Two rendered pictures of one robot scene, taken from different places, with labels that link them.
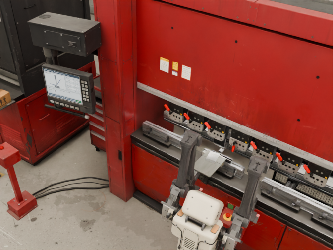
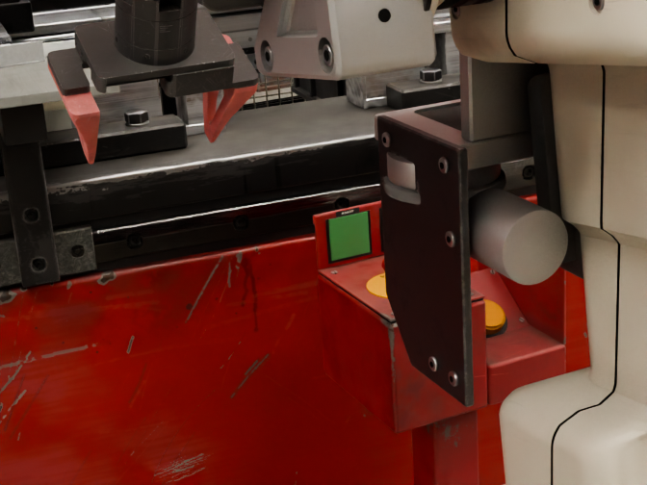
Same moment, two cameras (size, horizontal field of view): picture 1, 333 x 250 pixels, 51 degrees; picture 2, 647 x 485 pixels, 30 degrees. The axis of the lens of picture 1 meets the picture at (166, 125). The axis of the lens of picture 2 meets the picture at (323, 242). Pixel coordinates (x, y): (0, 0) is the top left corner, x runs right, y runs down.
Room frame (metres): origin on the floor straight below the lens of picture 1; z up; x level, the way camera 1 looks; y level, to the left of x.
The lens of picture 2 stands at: (1.16, 0.42, 1.23)
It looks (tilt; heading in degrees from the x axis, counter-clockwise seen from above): 20 degrees down; 307
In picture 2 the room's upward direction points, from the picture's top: 4 degrees counter-clockwise
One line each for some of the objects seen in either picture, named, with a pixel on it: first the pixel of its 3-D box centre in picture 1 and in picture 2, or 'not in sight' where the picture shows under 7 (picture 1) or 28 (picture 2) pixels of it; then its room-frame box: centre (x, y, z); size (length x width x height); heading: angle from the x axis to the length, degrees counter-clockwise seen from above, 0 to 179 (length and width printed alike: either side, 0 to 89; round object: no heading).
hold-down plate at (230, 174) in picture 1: (216, 168); (50, 149); (2.19, -0.44, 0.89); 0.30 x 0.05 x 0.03; 55
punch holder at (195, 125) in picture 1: (197, 119); not in sight; (2.38, -0.26, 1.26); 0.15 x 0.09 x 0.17; 55
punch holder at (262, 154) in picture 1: (265, 148); not in sight; (2.04, -0.75, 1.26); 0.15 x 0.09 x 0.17; 55
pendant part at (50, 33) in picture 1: (70, 70); not in sight; (2.62, 0.83, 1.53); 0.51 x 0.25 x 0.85; 70
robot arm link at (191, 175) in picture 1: (190, 159); not in sight; (1.71, -0.17, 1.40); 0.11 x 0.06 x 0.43; 60
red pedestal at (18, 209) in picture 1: (14, 180); not in sight; (2.40, 1.47, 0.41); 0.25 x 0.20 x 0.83; 145
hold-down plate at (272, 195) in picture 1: (280, 200); (504, 82); (1.86, -0.91, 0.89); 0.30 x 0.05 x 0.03; 55
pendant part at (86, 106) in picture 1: (71, 87); not in sight; (2.53, 0.81, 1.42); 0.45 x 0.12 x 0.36; 70
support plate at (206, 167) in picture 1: (208, 163); (8, 75); (2.14, -0.36, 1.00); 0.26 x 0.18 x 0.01; 145
